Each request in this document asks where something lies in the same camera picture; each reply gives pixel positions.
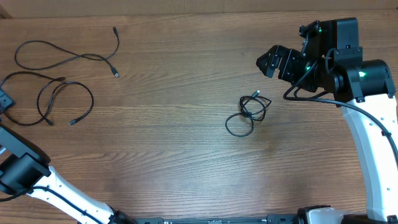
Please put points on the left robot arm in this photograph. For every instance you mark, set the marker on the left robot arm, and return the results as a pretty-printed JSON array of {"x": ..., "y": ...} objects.
[{"x": 27, "y": 172}]

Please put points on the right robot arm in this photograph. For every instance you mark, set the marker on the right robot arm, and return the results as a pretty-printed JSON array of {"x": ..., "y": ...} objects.
[{"x": 331, "y": 62}]

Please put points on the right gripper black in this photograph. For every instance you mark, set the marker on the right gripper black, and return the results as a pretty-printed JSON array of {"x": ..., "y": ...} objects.
[{"x": 290, "y": 61}]

